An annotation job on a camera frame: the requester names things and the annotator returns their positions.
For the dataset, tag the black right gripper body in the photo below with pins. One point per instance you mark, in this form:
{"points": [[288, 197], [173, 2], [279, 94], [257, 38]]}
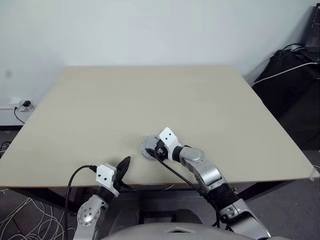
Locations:
{"points": [[162, 150]]}

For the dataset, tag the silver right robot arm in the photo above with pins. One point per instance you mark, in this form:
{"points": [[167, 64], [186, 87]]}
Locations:
{"points": [[195, 155]]}

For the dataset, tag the black plug adapter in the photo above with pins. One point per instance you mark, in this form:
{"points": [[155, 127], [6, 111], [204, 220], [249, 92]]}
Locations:
{"points": [[26, 103]]}

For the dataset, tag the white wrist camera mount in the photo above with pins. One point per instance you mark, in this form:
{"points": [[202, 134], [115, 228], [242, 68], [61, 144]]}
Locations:
{"points": [[105, 175], [168, 136]]}

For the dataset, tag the white wall power strip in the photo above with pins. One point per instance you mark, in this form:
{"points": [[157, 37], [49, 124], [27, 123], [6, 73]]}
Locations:
{"points": [[7, 103]]}

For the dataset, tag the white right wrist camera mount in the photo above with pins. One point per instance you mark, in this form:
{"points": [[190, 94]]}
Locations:
{"points": [[168, 136]]}

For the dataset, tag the large black case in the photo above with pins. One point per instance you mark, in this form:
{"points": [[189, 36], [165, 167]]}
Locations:
{"points": [[287, 95]]}

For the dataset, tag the grey robot torso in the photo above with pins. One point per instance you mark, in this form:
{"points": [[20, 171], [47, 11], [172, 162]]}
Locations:
{"points": [[155, 232]]}

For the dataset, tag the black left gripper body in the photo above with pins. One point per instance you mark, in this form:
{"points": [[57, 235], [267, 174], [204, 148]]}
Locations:
{"points": [[118, 182]]}

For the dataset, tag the black table frame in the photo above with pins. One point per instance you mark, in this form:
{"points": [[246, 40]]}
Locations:
{"points": [[37, 200]]}

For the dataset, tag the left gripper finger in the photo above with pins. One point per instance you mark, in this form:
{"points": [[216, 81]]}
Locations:
{"points": [[128, 187], [123, 167]]}

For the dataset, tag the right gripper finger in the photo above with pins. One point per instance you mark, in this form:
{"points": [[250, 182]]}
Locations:
{"points": [[150, 151]]}

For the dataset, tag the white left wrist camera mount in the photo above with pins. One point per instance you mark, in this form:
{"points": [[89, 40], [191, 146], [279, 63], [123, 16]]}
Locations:
{"points": [[105, 175]]}

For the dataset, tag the copper wound motor stator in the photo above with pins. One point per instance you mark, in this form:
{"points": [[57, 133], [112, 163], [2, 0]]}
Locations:
{"points": [[143, 153]]}

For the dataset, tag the clear table corner guard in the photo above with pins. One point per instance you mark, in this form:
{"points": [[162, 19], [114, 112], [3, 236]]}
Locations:
{"points": [[315, 173]]}

